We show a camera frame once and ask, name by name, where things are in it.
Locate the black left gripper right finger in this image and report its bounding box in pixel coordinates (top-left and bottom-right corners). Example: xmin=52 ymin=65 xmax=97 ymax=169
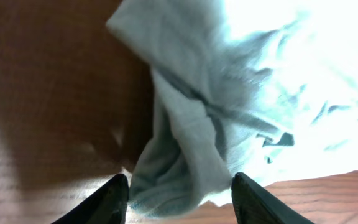
xmin=231 ymin=172 xmax=313 ymax=224

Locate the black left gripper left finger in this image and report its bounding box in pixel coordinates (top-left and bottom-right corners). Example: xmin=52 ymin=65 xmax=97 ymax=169
xmin=52 ymin=174 xmax=129 ymax=224

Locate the light blue t-shirt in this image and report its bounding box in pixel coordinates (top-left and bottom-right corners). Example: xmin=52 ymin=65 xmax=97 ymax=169
xmin=106 ymin=0 xmax=358 ymax=218

